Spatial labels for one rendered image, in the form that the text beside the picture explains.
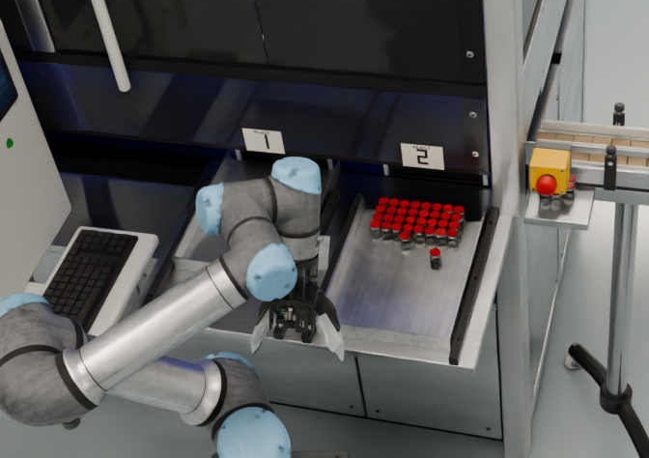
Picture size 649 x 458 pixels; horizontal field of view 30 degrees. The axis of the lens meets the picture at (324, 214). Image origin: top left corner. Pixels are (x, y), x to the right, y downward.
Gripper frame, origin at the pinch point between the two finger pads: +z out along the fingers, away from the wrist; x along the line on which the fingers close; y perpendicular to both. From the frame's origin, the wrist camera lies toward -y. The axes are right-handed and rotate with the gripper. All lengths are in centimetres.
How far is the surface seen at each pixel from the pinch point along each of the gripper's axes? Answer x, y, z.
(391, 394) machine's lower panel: 10, -86, 60
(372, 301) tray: 9.0, -34.3, 6.9
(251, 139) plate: -20, -60, -15
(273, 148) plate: -15, -60, -14
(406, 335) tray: 16.5, -23.3, 7.6
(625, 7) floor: 76, -271, 4
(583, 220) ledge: 49, -54, -5
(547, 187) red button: 41, -47, -14
